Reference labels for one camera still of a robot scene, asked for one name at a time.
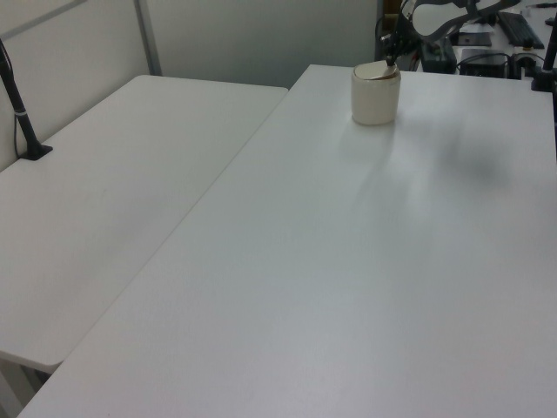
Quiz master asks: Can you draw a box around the black clamp camera stand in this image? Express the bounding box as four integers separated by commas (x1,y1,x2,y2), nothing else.
520,0,557,93

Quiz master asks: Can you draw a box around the thin black cable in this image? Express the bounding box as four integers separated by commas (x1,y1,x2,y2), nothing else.
0,38,23,158

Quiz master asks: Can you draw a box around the black computer keyboard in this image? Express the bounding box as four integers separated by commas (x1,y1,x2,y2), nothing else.
495,10,546,50

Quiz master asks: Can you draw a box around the black monitor stand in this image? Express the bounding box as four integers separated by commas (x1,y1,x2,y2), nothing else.
452,30,493,47

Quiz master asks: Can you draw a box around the grey metal partition post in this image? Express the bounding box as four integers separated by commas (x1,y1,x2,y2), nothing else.
133,0,163,78

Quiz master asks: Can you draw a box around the white side table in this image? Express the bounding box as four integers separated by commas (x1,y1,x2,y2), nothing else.
0,74,290,367

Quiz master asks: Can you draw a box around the cream ceramic cup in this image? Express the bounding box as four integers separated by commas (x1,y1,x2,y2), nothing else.
351,60,402,127

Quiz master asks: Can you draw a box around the black camera pole with base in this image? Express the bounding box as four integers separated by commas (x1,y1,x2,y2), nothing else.
0,37,54,163

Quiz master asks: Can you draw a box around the dark green black device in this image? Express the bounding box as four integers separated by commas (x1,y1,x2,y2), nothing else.
418,37,457,73

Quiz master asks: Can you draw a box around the black electronics box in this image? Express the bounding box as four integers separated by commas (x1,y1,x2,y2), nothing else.
456,47,511,78

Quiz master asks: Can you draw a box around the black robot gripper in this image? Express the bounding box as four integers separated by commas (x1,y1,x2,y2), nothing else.
379,12,419,69

